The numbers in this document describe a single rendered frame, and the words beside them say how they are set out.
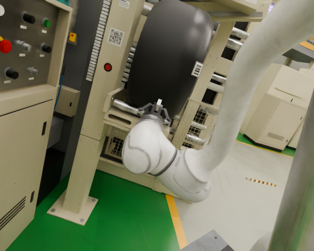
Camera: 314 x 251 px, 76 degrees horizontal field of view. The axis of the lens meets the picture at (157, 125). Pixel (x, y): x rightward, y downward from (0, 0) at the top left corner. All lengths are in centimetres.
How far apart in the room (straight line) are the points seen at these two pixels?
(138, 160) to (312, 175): 34
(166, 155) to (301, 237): 35
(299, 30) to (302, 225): 29
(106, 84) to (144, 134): 71
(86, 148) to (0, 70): 66
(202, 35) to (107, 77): 54
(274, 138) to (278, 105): 86
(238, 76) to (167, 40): 54
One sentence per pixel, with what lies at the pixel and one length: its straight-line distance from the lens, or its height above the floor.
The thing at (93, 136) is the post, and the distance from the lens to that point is 129.
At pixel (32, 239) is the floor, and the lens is 154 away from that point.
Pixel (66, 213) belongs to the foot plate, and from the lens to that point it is 165.
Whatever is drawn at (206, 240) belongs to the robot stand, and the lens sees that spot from 89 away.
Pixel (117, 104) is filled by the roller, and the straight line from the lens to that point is 110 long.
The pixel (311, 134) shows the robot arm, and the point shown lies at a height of 120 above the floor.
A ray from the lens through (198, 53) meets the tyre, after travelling 92.
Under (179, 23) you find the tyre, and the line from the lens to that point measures 96.
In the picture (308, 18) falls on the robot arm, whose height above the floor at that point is 134.
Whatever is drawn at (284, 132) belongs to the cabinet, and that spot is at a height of 52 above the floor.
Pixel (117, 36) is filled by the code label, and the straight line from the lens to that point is 115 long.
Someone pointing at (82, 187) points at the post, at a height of 24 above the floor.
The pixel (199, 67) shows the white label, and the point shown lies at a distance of 92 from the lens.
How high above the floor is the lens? 122
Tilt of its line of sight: 19 degrees down
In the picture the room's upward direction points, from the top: 21 degrees clockwise
